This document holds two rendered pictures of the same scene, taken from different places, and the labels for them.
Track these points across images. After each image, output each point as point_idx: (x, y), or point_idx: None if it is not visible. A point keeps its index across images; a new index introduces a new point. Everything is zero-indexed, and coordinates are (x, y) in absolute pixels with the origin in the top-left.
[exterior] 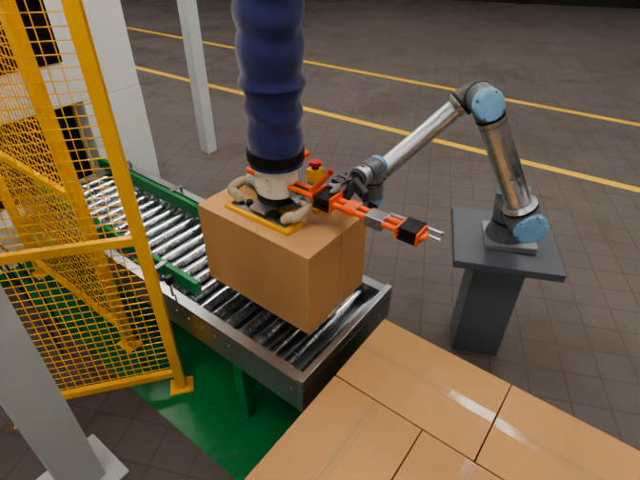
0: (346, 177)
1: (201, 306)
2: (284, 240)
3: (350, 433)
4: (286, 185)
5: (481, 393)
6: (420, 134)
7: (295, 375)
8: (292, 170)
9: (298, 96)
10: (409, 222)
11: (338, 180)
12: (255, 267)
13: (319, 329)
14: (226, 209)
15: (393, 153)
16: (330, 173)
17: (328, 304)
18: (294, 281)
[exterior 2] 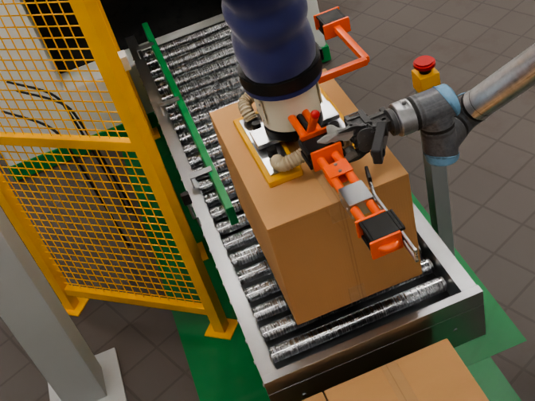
0: (364, 119)
1: (228, 239)
2: (262, 192)
3: None
4: (285, 114)
5: None
6: (529, 60)
7: (265, 371)
8: (286, 99)
9: (280, 0)
10: (380, 218)
11: (349, 122)
12: (251, 214)
13: (345, 320)
14: (234, 127)
15: (489, 83)
16: (312, 117)
17: (333, 292)
18: (271, 251)
